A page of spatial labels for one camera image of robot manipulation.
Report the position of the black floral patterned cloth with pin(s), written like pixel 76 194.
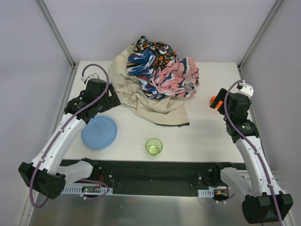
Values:
pixel 162 51

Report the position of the blue white patterned cloth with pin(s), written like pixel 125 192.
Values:
pixel 141 65

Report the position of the blue plastic plate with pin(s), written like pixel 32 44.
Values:
pixel 99 133

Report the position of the pink patterned cloth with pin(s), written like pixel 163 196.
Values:
pixel 179 78

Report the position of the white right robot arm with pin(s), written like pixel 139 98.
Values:
pixel 262 199

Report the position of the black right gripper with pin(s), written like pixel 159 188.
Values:
pixel 221 98

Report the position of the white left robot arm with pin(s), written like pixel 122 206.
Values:
pixel 44 173

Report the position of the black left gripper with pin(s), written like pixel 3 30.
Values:
pixel 109 98

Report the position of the beige cloth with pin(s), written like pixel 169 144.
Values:
pixel 168 111

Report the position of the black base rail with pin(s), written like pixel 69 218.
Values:
pixel 161 178

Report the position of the green plastic cup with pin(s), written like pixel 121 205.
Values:
pixel 154 146

